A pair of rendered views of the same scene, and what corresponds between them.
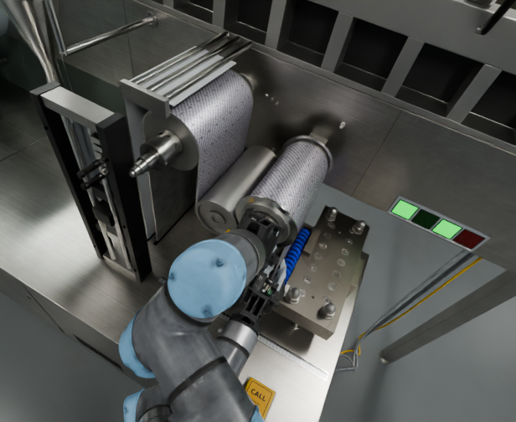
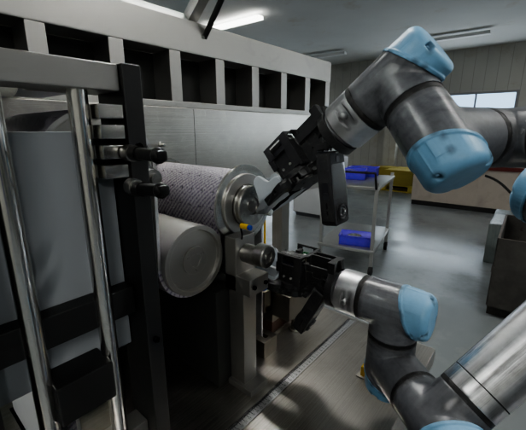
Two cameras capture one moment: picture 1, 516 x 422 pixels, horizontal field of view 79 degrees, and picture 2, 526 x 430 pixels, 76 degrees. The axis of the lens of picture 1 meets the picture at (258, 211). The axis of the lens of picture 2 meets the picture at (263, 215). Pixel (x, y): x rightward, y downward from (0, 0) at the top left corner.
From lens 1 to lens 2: 0.67 m
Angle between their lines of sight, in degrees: 63
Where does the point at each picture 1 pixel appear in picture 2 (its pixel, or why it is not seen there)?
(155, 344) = (470, 113)
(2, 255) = not seen: outside the picture
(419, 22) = (170, 36)
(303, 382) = (359, 335)
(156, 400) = (439, 388)
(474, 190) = (254, 148)
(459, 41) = (197, 46)
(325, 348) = (324, 316)
